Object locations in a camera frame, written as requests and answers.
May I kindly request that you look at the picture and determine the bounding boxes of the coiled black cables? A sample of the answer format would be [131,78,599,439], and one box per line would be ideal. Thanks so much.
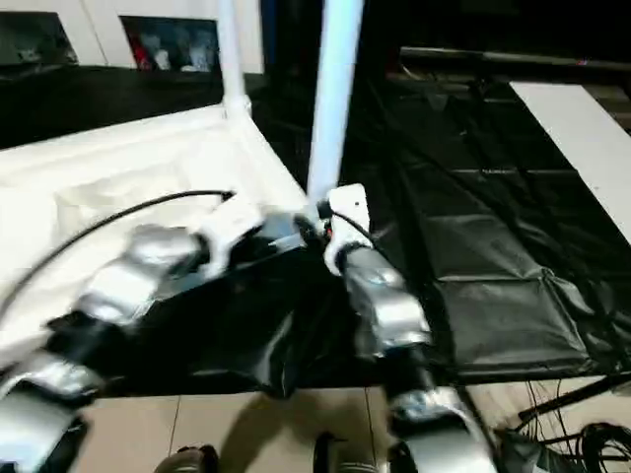
[516,375,631,421]

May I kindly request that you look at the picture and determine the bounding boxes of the black left camera cable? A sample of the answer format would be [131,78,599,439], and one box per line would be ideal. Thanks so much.
[0,188,239,317]

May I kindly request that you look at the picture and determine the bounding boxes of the red bottle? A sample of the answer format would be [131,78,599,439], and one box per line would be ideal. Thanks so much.
[133,36,151,70]

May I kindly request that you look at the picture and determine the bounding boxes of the dark metal bar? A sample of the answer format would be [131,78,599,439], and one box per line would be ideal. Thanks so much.
[397,45,631,71]

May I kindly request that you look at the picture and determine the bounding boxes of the white glass door cabinet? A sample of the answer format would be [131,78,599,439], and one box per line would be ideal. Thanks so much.
[0,0,268,74]

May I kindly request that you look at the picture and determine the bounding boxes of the white flat board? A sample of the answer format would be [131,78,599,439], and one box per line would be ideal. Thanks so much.
[509,80,631,246]

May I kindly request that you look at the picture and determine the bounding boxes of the black device box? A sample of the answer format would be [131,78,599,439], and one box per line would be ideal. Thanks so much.
[492,426,564,473]

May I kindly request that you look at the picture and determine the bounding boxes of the white blue patterned container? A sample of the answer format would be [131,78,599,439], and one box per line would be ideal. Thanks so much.
[186,32,211,71]

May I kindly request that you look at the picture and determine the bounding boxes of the dark left robot foot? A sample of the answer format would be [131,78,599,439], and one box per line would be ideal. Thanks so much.
[161,443,222,473]

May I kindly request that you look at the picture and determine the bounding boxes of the black work mat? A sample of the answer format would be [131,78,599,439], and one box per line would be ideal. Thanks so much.
[0,63,631,400]

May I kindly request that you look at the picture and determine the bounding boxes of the white plastic table top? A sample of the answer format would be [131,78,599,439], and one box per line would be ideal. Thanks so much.
[0,100,322,376]

